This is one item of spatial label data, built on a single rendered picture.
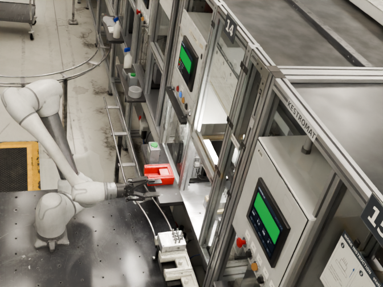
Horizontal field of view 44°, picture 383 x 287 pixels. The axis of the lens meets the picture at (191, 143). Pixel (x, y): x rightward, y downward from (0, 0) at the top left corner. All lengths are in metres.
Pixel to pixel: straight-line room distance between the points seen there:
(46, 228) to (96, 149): 1.93
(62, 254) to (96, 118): 2.39
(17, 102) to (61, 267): 0.88
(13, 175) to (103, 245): 1.63
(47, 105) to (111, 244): 0.84
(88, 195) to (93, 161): 2.00
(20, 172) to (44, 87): 1.78
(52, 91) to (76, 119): 2.32
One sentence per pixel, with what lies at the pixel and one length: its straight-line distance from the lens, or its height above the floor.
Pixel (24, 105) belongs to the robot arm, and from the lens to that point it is 2.45.
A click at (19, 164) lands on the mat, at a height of 0.01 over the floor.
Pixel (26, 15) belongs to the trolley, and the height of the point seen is 0.26.
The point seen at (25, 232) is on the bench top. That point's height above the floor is 0.68.
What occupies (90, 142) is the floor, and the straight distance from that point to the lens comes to 4.57.
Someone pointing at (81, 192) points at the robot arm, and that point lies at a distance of 2.36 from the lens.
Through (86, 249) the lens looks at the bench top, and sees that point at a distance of 2.74.
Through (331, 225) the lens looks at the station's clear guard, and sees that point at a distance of 1.48.
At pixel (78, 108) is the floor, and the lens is 5.02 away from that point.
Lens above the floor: 2.77
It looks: 36 degrees down
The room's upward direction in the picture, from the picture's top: 12 degrees clockwise
